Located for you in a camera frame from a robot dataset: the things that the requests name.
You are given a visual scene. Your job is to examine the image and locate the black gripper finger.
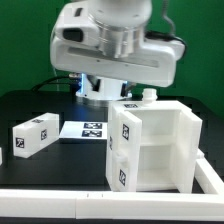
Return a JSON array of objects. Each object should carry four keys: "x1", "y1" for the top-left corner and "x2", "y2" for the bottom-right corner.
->
[
  {"x1": 87, "y1": 75, "x2": 101, "y2": 92},
  {"x1": 121, "y1": 82, "x2": 136, "y2": 95}
]

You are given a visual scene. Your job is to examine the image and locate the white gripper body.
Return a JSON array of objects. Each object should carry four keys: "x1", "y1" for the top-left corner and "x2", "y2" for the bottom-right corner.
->
[{"x1": 50, "y1": 37, "x2": 185, "y2": 87}]

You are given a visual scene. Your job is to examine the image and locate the white door panel with knob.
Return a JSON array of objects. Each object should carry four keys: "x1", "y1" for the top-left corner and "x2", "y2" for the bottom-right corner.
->
[{"x1": 113, "y1": 111, "x2": 142, "y2": 192}]

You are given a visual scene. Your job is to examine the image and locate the white door panel with pegs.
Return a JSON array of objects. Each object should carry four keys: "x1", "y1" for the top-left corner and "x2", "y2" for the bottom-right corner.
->
[{"x1": 172, "y1": 111, "x2": 202, "y2": 193}]

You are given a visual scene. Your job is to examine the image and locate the white cabinet body box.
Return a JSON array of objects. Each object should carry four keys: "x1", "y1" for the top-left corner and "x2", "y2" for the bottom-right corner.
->
[{"x1": 106, "y1": 89, "x2": 194, "y2": 192}]

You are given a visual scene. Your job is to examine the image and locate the white cabinet top block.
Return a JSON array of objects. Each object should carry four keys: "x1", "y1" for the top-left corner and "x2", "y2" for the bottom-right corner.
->
[{"x1": 13, "y1": 113, "x2": 59, "y2": 158}]

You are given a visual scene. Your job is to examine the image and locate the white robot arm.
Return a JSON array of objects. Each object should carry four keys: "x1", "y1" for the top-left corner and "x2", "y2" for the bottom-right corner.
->
[{"x1": 50, "y1": 0, "x2": 186, "y2": 103}]

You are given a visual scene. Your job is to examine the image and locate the white marker base sheet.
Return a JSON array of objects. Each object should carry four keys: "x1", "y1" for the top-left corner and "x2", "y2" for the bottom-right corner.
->
[{"x1": 59, "y1": 121, "x2": 107, "y2": 141}]

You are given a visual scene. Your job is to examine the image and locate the white part at left edge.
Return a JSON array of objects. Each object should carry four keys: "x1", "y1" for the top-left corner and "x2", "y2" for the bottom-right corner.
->
[{"x1": 0, "y1": 147, "x2": 2, "y2": 166}]

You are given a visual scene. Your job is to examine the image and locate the white L-shaped fence frame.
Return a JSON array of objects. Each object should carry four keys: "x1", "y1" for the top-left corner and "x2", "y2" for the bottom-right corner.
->
[{"x1": 0, "y1": 156, "x2": 224, "y2": 221}]

